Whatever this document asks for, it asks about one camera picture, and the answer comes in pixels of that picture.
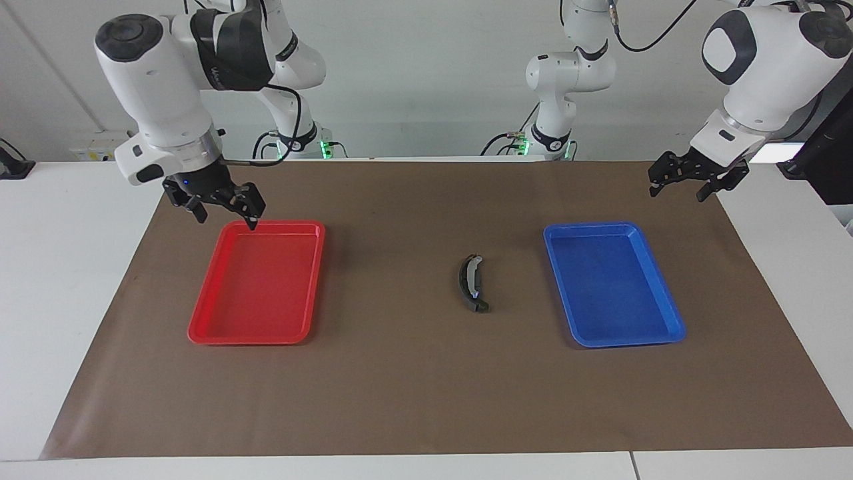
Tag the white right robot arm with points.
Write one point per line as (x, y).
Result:
(153, 86)

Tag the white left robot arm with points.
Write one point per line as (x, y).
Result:
(766, 86)

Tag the curved silver black brake shoe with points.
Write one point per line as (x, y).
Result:
(473, 270)

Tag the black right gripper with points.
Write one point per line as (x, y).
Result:
(200, 185)

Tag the black desk device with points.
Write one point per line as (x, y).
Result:
(13, 170)

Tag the red plastic tray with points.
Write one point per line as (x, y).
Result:
(260, 286)

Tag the blue plastic tray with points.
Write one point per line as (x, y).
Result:
(613, 286)

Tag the brown paper table mat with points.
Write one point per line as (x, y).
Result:
(400, 386)

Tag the white wall socket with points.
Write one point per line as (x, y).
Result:
(93, 153)

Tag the dark grey brake pad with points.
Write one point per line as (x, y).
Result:
(481, 306)

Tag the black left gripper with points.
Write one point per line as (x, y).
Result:
(706, 166)

